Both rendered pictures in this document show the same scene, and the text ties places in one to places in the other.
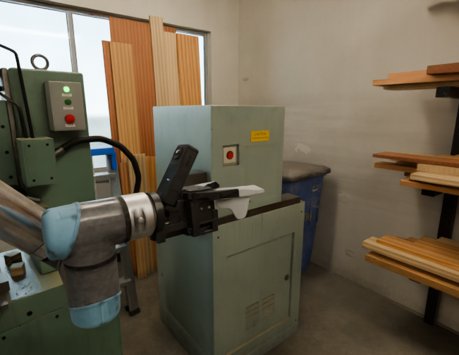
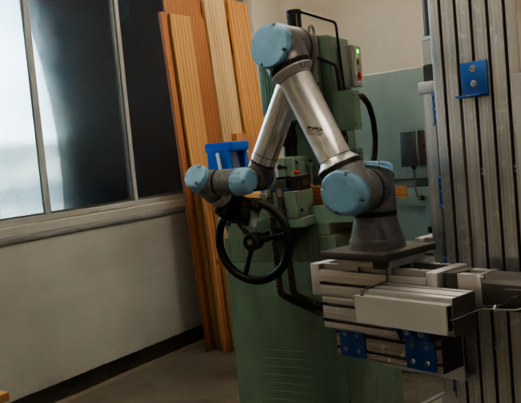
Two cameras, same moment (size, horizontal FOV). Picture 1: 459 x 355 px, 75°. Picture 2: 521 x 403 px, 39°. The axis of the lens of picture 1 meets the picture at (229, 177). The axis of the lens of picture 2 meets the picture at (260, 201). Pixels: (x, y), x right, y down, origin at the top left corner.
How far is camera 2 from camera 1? 2.49 m
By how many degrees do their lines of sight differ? 21
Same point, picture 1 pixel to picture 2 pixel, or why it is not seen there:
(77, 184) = (350, 138)
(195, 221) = not seen: outside the picture
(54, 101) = (354, 61)
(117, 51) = (178, 25)
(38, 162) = (356, 109)
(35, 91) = (334, 53)
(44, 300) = not seen: hidden behind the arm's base
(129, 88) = (192, 75)
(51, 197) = not seen: hidden behind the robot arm
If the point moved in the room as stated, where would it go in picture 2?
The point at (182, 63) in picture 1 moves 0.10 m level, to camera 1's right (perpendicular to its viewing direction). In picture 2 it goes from (236, 40) to (251, 39)
